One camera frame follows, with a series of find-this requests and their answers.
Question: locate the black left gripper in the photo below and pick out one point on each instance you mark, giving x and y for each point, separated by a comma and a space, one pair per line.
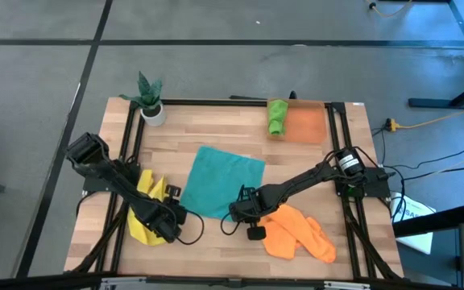
163, 213

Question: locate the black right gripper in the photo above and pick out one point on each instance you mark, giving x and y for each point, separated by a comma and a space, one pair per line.
250, 205

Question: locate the teal microfiber towel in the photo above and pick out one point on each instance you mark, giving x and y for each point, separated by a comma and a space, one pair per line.
220, 181

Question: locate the green microfiber towel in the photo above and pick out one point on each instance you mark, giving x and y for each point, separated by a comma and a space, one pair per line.
277, 117

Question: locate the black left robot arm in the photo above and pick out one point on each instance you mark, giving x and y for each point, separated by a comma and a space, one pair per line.
111, 173

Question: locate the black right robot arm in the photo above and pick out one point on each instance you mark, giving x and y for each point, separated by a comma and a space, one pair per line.
296, 183

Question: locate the yellow microfiber towel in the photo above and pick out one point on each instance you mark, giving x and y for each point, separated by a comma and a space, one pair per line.
139, 233

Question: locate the orange microfiber towel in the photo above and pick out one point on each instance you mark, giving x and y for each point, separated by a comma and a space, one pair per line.
296, 233

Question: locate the translucent orange plastic basket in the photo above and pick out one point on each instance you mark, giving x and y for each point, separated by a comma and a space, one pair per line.
308, 125

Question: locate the potted green plant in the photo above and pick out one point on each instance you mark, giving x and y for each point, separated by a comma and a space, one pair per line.
153, 114

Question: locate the small black knob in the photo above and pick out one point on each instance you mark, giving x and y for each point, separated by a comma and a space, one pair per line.
292, 95

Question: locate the white printed paper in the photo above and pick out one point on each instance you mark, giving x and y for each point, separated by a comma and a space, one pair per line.
415, 241

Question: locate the black diagonal brace bar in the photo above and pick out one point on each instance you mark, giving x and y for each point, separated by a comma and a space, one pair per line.
433, 223

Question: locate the silver metal bracket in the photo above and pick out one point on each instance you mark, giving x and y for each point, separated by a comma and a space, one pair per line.
346, 285
123, 283

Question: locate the black aluminium table frame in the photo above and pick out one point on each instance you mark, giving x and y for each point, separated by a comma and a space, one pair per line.
216, 102

